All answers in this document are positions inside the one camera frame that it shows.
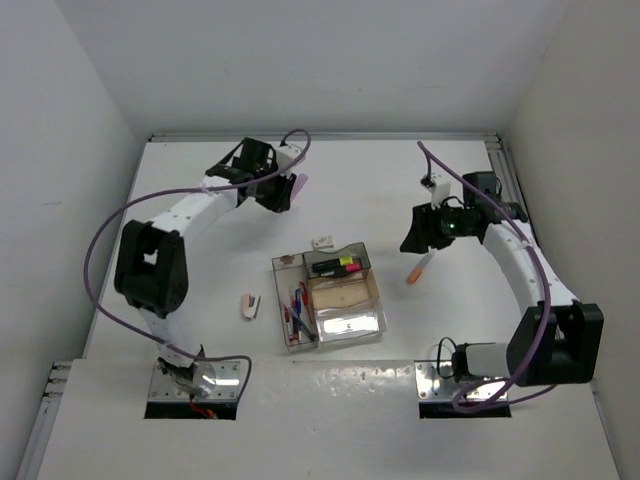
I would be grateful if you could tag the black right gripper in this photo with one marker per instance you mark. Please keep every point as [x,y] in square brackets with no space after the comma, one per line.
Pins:
[423,232]

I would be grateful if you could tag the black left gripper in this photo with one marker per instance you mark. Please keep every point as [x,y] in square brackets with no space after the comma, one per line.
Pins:
[281,201]

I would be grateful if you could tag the orange pastel highlighter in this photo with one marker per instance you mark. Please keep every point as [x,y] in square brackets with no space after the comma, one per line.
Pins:
[419,268]

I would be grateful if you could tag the pink black highlighter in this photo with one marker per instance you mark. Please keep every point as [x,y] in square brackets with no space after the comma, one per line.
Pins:
[341,271]

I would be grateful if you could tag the yellow black highlighter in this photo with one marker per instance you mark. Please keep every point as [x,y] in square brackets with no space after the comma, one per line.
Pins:
[330,264]

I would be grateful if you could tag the red ballpoint pen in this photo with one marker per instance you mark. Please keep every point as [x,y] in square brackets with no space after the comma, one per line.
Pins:
[305,300]

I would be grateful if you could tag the pink mini stapler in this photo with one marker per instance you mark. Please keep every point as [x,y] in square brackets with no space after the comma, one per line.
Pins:
[250,306]

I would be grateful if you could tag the blue gel pen clear cap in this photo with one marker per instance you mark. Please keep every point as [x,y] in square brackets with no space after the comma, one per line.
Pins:
[302,326]

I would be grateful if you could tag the red gel pen clear cap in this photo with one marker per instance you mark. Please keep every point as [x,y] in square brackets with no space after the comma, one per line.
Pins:
[294,324]

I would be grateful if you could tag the blue ballpoint pen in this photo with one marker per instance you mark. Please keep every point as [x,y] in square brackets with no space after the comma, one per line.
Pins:
[297,303]

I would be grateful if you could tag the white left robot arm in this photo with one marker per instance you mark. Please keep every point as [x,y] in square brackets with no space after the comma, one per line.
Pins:
[151,270]

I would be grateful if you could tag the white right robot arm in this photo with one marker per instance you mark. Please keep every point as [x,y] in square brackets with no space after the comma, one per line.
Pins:
[557,339]

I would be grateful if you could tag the grey clear tray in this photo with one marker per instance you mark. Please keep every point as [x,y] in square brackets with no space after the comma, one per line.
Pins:
[356,250]

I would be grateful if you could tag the long smoky clear tray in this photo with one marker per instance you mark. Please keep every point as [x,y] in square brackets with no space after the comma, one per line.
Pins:
[288,271]

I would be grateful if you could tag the amber clear tray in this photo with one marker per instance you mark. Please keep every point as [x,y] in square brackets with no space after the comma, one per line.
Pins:
[341,293]

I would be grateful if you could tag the clear transparent tray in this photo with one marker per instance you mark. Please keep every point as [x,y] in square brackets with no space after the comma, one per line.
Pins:
[351,324]

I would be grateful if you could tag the red gel pen in tray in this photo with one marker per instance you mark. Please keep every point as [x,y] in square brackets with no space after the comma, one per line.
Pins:
[289,331]

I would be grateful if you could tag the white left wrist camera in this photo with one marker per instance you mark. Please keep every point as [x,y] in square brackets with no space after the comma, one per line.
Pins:
[288,156]

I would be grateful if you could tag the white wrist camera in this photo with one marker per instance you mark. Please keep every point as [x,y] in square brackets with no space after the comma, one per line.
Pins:
[288,156]
[438,186]

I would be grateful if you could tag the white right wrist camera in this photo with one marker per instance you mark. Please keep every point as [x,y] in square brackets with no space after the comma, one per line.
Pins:
[438,186]

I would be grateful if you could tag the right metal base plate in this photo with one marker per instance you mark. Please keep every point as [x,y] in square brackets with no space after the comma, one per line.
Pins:
[436,384]

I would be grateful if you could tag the metal base plate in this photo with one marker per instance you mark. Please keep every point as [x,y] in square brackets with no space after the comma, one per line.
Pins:
[436,384]
[203,382]

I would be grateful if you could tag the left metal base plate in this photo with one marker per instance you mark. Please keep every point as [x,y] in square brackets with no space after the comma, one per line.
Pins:
[203,382]

